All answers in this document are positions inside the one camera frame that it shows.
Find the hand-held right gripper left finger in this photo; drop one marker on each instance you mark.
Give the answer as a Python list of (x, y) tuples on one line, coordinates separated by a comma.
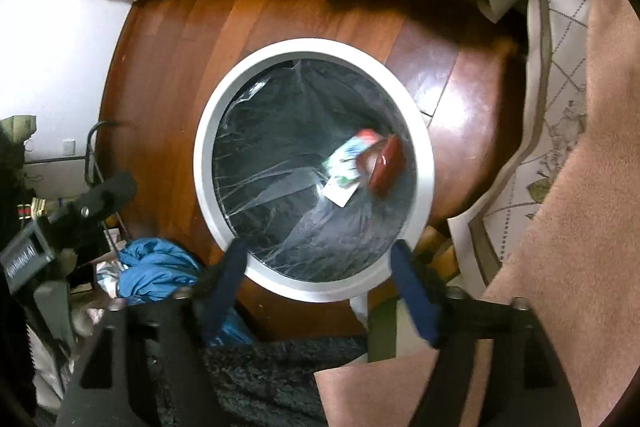
[(223, 288)]

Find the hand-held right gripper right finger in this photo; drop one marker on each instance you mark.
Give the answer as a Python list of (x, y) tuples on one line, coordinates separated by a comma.
[(417, 294)]

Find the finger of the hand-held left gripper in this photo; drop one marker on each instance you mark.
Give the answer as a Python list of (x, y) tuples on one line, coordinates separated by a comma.
[(97, 199)]

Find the red snack packet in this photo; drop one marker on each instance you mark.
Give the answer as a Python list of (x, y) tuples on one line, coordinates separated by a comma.
[(386, 167)]

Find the white printed wrapper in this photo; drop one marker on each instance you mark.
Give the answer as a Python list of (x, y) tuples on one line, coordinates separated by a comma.
[(347, 172)]

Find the black plastic bin liner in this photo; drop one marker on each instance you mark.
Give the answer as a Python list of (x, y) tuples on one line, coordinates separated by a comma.
[(305, 172)]

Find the white round trash bin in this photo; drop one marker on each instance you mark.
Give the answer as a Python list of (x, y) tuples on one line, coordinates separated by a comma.
[(314, 169)]

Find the blue cloth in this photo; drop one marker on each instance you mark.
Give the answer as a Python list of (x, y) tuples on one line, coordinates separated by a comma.
[(157, 269)]

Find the black fuzzy cloth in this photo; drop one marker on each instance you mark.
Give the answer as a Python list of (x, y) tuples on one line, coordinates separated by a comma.
[(270, 382)]

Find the pink fleece blanket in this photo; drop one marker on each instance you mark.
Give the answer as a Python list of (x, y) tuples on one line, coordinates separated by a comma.
[(555, 257)]

